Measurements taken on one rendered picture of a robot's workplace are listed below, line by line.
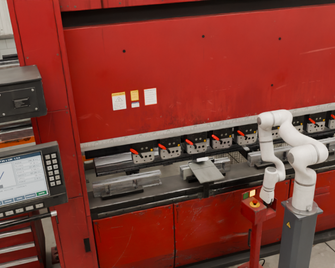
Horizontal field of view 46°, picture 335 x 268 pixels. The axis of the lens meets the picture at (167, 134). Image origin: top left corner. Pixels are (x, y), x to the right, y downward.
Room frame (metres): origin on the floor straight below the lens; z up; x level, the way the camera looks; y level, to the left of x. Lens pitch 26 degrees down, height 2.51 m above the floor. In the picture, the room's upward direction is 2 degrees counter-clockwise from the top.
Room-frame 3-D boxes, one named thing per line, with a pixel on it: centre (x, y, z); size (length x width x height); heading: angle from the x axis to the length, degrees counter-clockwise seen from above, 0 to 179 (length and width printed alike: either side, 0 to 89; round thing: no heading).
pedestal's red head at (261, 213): (2.37, -0.64, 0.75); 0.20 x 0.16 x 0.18; 119
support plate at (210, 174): (2.46, -0.26, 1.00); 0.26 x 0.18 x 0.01; 16
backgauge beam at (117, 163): (2.99, -0.53, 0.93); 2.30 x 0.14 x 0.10; 106
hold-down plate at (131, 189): (2.39, 0.34, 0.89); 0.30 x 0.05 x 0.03; 106
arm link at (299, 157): (1.99, -0.78, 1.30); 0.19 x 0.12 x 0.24; 106
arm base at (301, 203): (2.00, -0.81, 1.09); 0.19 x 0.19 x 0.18
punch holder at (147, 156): (2.49, 0.18, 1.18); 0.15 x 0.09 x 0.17; 106
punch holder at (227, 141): (2.65, -0.39, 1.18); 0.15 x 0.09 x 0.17; 106
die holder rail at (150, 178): (2.46, 0.31, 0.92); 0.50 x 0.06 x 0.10; 106
